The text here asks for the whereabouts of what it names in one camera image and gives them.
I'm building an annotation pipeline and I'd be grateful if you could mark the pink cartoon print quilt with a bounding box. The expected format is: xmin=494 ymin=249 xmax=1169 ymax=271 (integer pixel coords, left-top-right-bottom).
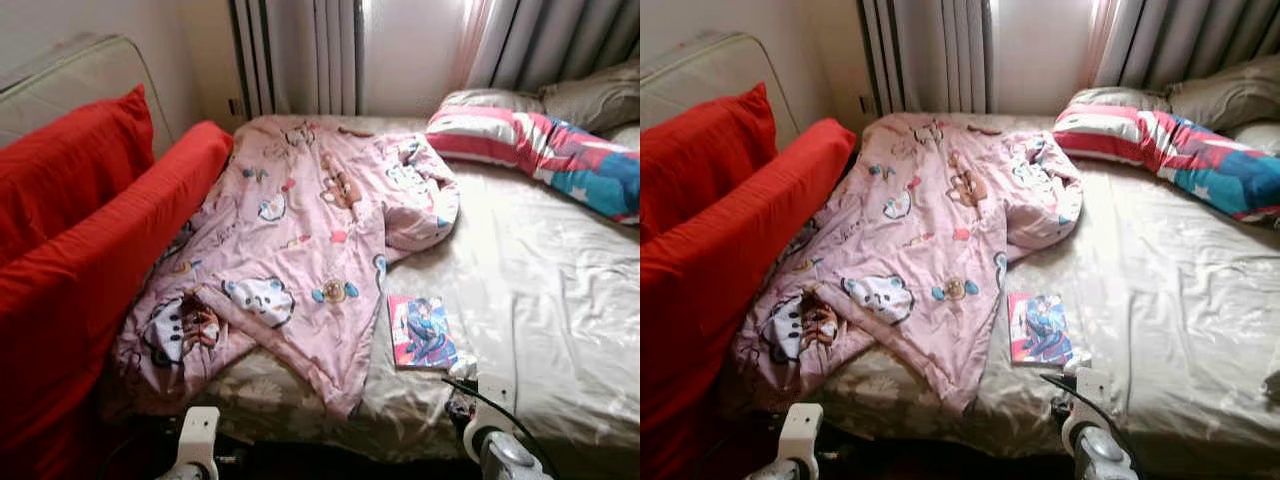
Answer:
xmin=108 ymin=115 xmax=462 ymax=421
xmin=728 ymin=112 xmax=1084 ymax=419

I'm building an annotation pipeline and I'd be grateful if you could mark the anime cover comic book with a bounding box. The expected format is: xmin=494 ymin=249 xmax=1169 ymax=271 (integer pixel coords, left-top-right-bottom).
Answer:
xmin=1008 ymin=291 xmax=1076 ymax=367
xmin=387 ymin=293 xmax=461 ymax=372

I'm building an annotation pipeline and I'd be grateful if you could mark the bed with beige floral sheet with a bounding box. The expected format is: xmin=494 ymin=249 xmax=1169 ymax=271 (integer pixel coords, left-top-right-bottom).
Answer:
xmin=100 ymin=112 xmax=641 ymax=466
xmin=720 ymin=110 xmax=1280 ymax=466

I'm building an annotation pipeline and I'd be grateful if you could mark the red white blue bolster pillow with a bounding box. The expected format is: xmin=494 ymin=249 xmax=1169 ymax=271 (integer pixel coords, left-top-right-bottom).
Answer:
xmin=1052 ymin=103 xmax=1280 ymax=224
xmin=425 ymin=103 xmax=641 ymax=226

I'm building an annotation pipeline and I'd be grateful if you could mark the flat beige pillow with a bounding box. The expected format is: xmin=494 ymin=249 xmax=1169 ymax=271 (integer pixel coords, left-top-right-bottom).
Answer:
xmin=1070 ymin=87 xmax=1173 ymax=113
xmin=445 ymin=88 xmax=547 ymax=116

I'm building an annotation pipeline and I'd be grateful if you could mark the taupe crumpled pillow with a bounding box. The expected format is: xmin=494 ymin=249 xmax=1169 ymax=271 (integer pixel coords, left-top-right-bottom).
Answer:
xmin=1168 ymin=55 xmax=1280 ymax=133
xmin=540 ymin=60 xmax=641 ymax=136

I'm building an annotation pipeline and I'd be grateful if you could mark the red sofa back cushion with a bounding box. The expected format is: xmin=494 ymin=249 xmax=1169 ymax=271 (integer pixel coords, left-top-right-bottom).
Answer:
xmin=640 ymin=83 xmax=779 ymax=246
xmin=0 ymin=85 xmax=156 ymax=266

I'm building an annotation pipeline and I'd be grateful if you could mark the bright window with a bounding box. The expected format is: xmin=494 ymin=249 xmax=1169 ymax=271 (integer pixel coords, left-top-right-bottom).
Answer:
xmin=990 ymin=0 xmax=1101 ymax=116
xmin=360 ymin=0 xmax=471 ymax=116

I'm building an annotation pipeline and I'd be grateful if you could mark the white quilted spare mattress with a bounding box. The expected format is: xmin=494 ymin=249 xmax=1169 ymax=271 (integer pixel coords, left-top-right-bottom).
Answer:
xmin=0 ymin=35 xmax=176 ymax=156
xmin=640 ymin=30 xmax=801 ymax=151

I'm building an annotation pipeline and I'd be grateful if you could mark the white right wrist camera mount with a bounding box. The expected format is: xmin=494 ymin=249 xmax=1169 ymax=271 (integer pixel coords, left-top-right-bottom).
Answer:
xmin=1062 ymin=368 xmax=1114 ymax=456
xmin=463 ymin=375 xmax=521 ymax=461

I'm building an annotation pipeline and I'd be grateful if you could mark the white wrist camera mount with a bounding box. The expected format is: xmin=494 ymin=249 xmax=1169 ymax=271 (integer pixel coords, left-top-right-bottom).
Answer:
xmin=1062 ymin=368 xmax=1114 ymax=456
xmin=463 ymin=375 xmax=521 ymax=461
xmin=778 ymin=403 xmax=824 ymax=480
xmin=175 ymin=405 xmax=222 ymax=480

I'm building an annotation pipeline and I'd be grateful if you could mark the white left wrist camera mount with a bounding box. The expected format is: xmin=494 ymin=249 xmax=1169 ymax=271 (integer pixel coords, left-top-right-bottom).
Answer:
xmin=778 ymin=403 xmax=824 ymax=480
xmin=175 ymin=405 xmax=222 ymax=480

